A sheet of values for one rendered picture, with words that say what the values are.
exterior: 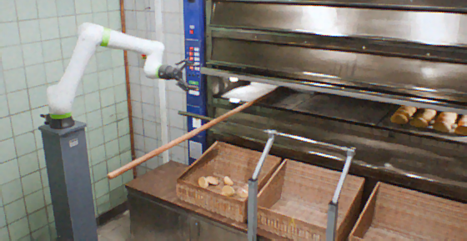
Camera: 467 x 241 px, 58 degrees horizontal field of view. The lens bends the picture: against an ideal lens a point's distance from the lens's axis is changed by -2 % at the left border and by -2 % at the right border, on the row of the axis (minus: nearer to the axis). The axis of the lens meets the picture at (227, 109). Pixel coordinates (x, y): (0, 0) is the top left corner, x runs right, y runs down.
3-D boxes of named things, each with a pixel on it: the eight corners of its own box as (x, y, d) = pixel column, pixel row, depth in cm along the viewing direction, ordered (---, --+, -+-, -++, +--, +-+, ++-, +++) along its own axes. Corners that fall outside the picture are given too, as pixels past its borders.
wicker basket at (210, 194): (217, 173, 336) (216, 139, 327) (281, 193, 305) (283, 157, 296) (175, 198, 298) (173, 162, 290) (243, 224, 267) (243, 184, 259)
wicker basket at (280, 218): (283, 193, 304) (284, 158, 296) (362, 216, 275) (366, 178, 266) (248, 226, 266) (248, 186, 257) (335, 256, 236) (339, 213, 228)
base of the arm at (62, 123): (33, 123, 264) (32, 113, 262) (54, 116, 275) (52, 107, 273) (59, 131, 250) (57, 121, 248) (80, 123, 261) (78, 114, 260)
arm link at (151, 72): (149, 78, 278) (138, 76, 269) (153, 60, 278) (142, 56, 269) (166, 82, 271) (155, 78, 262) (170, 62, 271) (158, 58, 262)
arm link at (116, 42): (103, 47, 261) (107, 47, 251) (107, 29, 261) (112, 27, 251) (159, 61, 278) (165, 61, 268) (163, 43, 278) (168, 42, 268)
